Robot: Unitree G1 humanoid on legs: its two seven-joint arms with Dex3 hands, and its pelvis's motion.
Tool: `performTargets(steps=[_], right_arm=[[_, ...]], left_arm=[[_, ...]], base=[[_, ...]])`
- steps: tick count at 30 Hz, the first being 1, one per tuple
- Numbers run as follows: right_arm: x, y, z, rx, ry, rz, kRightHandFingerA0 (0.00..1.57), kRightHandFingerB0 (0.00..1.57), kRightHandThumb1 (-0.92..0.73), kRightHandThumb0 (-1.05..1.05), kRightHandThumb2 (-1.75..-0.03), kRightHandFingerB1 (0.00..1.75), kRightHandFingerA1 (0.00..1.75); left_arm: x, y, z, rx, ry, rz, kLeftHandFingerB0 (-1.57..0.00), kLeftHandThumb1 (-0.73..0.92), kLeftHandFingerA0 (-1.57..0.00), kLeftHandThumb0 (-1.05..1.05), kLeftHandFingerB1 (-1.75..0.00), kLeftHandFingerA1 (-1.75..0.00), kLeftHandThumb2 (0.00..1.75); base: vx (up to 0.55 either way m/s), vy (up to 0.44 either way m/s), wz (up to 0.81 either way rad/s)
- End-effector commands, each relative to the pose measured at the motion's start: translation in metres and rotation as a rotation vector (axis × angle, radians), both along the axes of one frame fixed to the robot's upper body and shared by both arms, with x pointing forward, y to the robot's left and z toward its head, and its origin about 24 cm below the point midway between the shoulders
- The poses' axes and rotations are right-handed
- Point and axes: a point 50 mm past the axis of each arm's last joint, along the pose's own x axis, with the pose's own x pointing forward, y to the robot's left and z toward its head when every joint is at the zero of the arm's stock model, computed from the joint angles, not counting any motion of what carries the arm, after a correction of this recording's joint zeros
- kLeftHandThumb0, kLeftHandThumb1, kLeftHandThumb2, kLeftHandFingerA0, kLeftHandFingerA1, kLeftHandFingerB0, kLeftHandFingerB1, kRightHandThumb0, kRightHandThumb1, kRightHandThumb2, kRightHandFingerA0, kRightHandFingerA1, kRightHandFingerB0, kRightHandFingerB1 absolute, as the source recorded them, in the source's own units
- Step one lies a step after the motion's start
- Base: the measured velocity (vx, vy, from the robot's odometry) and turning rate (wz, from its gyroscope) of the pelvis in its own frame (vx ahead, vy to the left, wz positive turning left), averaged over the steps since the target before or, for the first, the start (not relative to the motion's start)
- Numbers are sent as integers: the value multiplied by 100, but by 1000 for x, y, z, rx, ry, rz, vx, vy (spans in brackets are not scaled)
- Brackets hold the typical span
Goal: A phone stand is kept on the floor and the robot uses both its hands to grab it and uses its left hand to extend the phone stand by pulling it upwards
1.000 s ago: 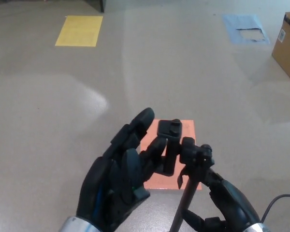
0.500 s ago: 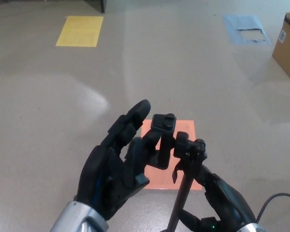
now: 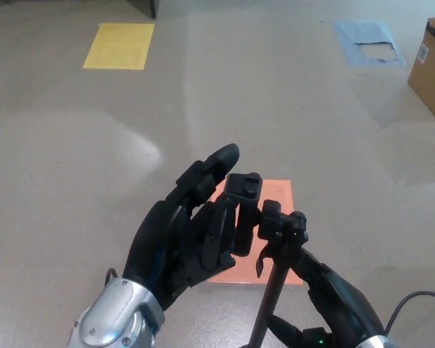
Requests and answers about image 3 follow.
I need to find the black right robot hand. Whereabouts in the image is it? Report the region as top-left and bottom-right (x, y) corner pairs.
(267, 246), (386, 348)

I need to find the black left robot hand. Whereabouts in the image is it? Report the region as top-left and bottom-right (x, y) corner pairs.
(122, 143), (241, 312)

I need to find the black telescopic phone stand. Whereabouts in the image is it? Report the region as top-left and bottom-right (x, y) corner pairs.
(212, 173), (310, 348)

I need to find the orange paper floor sheet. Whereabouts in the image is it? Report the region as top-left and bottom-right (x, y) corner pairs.
(207, 178), (305, 286)

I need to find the yellow paper floor sheet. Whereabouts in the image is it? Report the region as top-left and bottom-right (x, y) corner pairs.
(82, 22), (155, 70)

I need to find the torn blue paper floor sheet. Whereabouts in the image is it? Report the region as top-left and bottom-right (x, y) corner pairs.
(333, 20), (407, 67)

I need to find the brown cardboard box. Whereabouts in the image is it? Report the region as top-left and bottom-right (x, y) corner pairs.
(407, 17), (435, 121)

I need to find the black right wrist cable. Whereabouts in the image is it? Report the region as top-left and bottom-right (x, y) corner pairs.
(383, 291), (435, 336)

